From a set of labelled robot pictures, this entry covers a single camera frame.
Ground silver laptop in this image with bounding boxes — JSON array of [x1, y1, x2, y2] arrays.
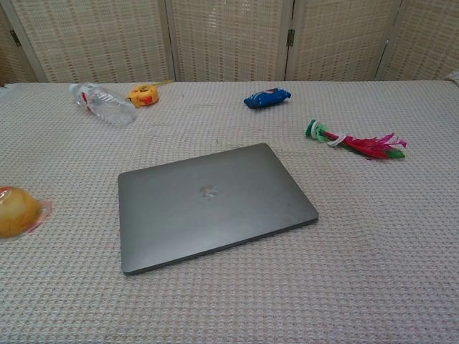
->
[[117, 143, 320, 277]]

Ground woven folding screen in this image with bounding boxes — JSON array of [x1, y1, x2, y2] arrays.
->
[[0, 0, 459, 87]]

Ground blue snack packet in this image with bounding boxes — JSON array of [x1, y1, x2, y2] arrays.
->
[[243, 87, 292, 109]]

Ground yellow tape measure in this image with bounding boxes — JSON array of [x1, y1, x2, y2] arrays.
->
[[126, 80, 171, 108]]

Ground pink green feather shuttlecock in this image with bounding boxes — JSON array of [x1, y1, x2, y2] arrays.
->
[[305, 119, 409, 161]]

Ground clear plastic water bottle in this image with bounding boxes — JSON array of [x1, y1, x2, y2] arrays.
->
[[68, 82, 138, 126]]

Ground white woven tablecloth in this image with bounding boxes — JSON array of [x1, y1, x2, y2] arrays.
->
[[0, 71, 459, 344]]

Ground orange fruit jelly cup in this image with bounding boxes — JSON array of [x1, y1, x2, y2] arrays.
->
[[0, 185, 53, 239]]

